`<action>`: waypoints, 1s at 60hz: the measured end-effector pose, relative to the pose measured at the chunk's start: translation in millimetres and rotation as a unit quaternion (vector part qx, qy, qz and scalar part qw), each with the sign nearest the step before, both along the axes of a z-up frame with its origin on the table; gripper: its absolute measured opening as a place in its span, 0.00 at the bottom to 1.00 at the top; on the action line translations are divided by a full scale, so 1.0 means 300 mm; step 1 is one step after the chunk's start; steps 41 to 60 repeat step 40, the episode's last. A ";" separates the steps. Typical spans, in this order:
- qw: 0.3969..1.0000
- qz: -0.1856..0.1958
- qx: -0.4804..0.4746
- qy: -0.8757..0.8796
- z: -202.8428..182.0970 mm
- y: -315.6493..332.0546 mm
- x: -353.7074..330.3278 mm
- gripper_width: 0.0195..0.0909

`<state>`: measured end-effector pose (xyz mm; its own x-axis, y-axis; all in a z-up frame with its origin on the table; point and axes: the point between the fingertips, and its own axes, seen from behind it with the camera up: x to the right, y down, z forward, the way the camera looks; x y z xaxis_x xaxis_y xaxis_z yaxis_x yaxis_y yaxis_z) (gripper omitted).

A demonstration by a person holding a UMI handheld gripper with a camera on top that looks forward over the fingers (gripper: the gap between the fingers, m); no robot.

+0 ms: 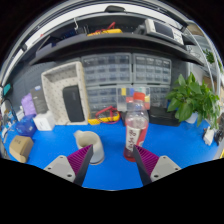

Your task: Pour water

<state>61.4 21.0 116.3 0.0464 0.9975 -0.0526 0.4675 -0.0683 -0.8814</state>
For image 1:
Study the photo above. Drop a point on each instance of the clear organizer with coloured parts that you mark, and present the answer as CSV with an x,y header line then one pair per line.
x,y
126,95

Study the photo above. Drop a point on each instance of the clear red-capped drink bottle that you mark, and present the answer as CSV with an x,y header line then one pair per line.
x,y
136,128

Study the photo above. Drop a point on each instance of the black wall shelf unit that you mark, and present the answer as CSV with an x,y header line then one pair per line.
x,y
110,43

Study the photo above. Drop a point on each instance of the dark grey flat box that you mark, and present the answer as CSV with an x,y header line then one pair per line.
x,y
39,100

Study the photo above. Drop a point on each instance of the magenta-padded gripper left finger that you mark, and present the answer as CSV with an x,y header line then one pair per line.
x,y
71,165

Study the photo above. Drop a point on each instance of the grey small-parts drawer cabinet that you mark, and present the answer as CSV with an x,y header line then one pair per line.
x,y
151,69
100,100
160,96
106,70

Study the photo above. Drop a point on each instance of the purple plastic bag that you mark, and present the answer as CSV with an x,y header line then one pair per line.
x,y
28,105

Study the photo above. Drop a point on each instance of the white power adapter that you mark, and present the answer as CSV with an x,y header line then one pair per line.
x,y
209,136

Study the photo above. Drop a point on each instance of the white perforated tray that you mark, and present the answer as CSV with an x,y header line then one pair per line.
x,y
55,78

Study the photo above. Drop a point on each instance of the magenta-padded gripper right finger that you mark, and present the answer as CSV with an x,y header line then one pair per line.
x,y
155,165

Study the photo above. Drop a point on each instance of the yellow multimeter with red leads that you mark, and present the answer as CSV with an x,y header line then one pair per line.
x,y
105,116

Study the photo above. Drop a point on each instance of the plain black box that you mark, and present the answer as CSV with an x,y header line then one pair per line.
x,y
163,116

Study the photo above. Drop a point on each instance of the blue carton box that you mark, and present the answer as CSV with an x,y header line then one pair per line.
x,y
26,126

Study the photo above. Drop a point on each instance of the grey and white mug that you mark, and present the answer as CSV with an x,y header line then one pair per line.
x,y
90,140

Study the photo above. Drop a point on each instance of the brown cardboard box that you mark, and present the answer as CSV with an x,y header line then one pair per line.
x,y
20,148

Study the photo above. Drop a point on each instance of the green potted plant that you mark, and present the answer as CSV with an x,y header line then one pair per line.
x,y
191,100

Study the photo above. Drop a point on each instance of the black zip case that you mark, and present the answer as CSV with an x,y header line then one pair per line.
x,y
74,103

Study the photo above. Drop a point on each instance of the white carton box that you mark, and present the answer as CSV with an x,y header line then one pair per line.
x,y
44,121

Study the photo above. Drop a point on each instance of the white metal shelf rack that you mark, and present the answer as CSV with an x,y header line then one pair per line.
x,y
208,55

